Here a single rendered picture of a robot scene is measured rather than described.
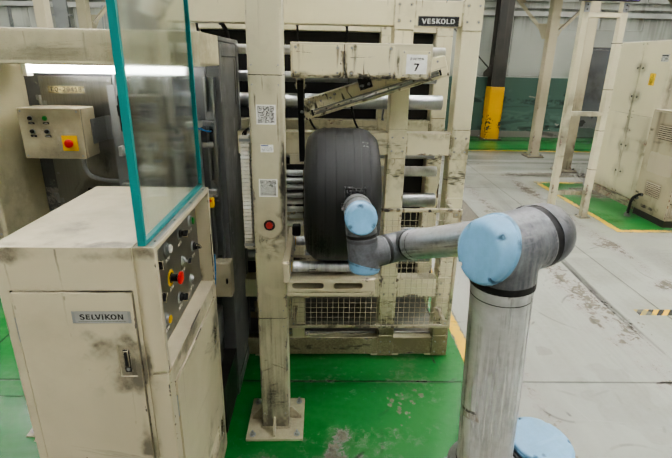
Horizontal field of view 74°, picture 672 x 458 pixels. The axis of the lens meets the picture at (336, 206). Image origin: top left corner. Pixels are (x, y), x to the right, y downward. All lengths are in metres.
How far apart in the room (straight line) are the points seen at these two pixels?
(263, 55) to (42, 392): 1.25
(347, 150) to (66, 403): 1.17
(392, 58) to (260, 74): 0.59
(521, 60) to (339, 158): 10.35
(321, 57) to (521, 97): 10.05
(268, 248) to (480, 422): 1.17
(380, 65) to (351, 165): 0.54
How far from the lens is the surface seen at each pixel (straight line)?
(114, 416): 1.50
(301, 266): 1.83
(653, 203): 6.23
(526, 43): 11.86
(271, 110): 1.74
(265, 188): 1.81
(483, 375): 0.93
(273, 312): 2.03
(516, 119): 11.85
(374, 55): 2.00
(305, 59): 1.99
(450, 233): 1.13
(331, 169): 1.63
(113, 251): 1.22
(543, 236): 0.83
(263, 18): 1.74
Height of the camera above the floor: 1.71
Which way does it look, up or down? 18 degrees down
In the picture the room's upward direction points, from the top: 1 degrees clockwise
